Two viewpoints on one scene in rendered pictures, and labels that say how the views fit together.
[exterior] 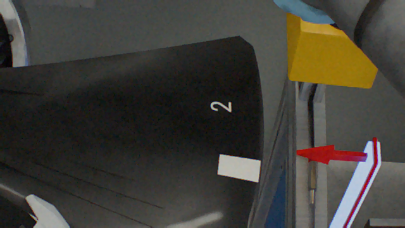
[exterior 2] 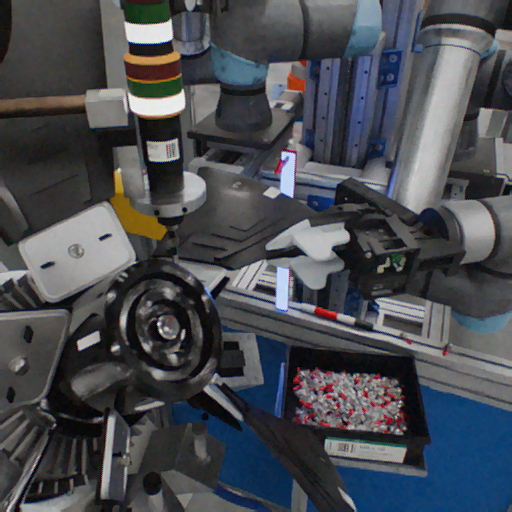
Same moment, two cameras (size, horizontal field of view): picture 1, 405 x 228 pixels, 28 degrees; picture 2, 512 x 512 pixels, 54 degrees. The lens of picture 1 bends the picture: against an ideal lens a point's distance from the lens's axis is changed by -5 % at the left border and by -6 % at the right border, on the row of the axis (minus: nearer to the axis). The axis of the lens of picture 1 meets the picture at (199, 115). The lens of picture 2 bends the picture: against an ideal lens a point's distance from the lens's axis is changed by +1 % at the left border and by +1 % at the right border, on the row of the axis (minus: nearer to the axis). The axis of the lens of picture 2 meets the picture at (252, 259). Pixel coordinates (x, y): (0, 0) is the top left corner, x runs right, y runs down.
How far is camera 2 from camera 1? 0.59 m
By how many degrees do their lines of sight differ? 47
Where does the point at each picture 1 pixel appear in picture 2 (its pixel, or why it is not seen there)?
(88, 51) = not seen: outside the picture
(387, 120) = not seen: hidden behind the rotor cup
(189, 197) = (283, 208)
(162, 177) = (268, 210)
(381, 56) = (321, 35)
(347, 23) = (298, 39)
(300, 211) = (225, 295)
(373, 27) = (312, 26)
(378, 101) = not seen: hidden behind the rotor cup
